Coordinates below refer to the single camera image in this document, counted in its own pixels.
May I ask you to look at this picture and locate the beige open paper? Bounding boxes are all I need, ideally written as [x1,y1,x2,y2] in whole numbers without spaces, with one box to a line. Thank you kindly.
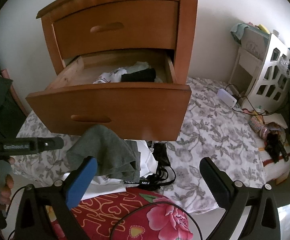
[263,114,289,130]

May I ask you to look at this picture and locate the white wooden rack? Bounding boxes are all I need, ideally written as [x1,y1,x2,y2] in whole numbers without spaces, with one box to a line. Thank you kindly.
[229,34,290,105]

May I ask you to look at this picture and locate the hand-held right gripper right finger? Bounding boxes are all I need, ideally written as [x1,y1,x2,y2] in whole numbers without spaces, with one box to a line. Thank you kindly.
[199,156,281,240]

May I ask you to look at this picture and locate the black charger cable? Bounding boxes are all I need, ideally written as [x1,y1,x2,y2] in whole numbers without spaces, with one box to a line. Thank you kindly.
[225,84,286,117]

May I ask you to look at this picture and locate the grey garment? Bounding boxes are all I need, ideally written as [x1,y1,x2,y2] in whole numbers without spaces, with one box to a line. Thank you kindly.
[66,124,141,178]

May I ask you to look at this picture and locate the dark garment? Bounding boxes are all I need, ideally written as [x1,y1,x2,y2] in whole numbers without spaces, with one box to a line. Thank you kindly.
[121,68,157,82]

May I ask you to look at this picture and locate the clear plastic wrapper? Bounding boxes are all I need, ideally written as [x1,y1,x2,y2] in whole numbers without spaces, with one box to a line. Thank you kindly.
[278,55,290,78]

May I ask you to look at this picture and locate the wooden nightstand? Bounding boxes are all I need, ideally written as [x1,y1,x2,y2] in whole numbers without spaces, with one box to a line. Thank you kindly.
[36,0,203,142]

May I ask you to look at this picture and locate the black strappy garment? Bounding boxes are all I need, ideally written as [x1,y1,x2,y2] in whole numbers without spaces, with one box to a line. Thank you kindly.
[124,141,177,191]

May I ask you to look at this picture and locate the black furry object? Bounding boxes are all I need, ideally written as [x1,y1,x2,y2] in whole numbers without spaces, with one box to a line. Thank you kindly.
[265,131,290,163]

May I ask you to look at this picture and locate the red floral blanket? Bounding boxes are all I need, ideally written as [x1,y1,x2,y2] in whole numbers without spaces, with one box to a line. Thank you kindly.
[45,189,195,240]

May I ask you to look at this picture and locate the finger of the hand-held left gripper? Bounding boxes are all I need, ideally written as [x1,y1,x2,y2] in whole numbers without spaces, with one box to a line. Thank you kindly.
[30,136,64,153]

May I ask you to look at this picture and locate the colourful patterned box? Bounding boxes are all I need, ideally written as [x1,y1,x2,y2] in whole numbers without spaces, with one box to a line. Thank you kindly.
[249,115,265,132]

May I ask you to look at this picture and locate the white crochet blanket red stripe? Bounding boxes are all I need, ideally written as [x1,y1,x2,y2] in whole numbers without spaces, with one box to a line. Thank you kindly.
[258,137,290,183]

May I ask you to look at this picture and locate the grey floral bedsheet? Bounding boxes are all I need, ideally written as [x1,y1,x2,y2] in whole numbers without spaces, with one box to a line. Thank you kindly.
[11,76,269,215]

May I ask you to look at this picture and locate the plain white garment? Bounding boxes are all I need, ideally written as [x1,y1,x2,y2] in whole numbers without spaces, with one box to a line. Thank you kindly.
[62,140,161,201]

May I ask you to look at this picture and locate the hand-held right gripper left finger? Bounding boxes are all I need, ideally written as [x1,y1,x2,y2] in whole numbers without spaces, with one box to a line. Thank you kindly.
[14,156,98,240]

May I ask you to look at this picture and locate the white rectangular device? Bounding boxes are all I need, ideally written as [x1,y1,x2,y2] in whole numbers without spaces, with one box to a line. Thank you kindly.
[216,89,239,108]

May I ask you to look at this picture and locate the white garment with red print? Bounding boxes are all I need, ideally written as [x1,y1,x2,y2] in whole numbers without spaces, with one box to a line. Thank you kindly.
[92,67,135,84]

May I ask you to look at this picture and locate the person's left hand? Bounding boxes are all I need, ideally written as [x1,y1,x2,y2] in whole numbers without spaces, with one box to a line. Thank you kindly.
[0,156,16,205]

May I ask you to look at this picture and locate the grey storage box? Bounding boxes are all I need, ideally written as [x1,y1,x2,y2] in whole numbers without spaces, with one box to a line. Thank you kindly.
[240,27,271,61]

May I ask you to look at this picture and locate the pale green cloth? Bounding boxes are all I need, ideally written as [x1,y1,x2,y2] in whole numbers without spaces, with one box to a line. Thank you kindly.
[230,23,249,42]

